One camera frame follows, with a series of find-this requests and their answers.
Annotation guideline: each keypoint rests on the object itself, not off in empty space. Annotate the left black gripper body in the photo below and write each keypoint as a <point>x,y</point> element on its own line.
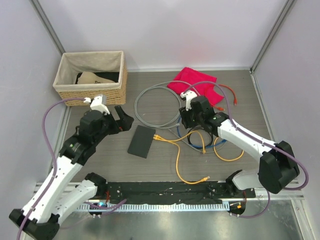
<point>110,127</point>

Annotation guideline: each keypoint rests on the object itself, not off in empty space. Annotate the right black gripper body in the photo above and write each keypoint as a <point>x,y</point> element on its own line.
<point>190,119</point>

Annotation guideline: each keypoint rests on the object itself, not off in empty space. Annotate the black network switch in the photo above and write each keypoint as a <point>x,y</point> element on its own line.
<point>141,141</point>

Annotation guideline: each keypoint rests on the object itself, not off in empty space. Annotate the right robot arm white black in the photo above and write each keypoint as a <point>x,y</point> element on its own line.
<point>276,167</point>

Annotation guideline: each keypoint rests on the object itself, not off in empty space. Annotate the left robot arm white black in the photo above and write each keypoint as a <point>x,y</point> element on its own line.
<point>43,215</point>

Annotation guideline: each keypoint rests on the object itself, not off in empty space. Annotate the pink folded cloth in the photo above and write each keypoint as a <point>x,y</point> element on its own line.
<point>191,76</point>

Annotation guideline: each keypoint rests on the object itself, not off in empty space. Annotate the beige cloth in basket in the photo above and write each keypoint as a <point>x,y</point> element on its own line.
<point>97,78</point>

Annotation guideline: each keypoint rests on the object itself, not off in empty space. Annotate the wicker basket with liner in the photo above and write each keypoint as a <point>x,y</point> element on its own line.
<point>73,63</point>

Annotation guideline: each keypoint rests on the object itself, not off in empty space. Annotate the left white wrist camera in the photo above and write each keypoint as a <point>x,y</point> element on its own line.
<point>98,103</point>

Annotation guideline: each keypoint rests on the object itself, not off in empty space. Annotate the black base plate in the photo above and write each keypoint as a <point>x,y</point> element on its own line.
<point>175,192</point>

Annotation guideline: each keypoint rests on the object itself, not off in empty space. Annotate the white slotted cable duct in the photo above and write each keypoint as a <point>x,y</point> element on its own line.
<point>125,208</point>

